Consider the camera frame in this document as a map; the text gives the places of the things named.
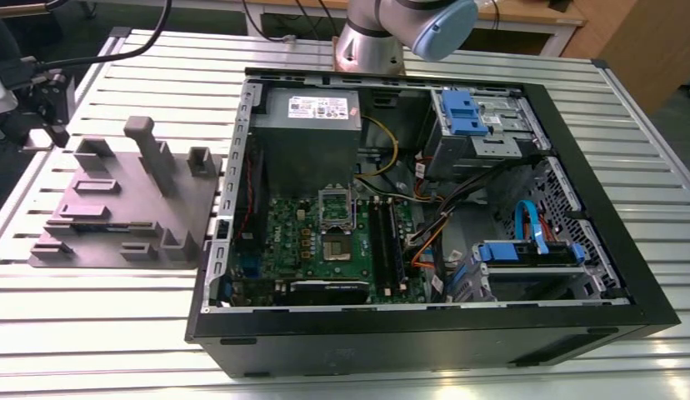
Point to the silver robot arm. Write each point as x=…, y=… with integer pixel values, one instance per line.
x=373, y=50

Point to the CPU socket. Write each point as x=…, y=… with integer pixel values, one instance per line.
x=337, y=248

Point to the RAM slot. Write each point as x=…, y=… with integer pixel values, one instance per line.
x=381, y=250
x=389, y=250

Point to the black graphics card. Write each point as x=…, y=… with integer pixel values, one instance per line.
x=329, y=293

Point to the black PC case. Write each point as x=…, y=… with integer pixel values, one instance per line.
x=434, y=333

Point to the white plastic connector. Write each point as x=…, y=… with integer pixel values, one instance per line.
x=413, y=240

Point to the hard disk in blue carrier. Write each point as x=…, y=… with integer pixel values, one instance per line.
x=501, y=252

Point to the blue disk carrier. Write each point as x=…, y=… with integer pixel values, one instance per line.
x=462, y=112

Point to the grey parts rack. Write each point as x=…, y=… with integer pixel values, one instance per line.
x=140, y=208

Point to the blue VGA port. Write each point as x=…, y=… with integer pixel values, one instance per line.
x=250, y=267

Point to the green motherboard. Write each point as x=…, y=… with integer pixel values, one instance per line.
x=290, y=250

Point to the grey power supply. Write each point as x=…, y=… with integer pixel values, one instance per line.
x=306, y=158

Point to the wooden cabinet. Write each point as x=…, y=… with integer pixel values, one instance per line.
x=652, y=50

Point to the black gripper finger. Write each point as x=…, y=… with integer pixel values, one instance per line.
x=56, y=104

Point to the metal disk cage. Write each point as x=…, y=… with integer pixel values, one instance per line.
x=540, y=271

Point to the metal drive cage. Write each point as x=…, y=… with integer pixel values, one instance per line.
x=501, y=150

